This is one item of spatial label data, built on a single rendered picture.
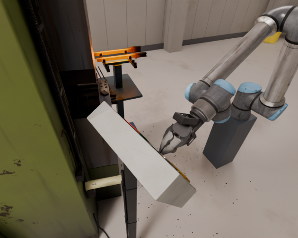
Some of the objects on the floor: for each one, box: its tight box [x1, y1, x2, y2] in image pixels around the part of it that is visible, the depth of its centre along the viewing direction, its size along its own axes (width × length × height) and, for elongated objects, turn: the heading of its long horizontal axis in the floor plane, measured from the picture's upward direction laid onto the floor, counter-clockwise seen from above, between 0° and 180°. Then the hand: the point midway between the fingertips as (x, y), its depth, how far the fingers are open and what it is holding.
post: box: [123, 162, 137, 238], centre depth 94 cm, size 4×4×108 cm
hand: (161, 150), depth 69 cm, fingers closed
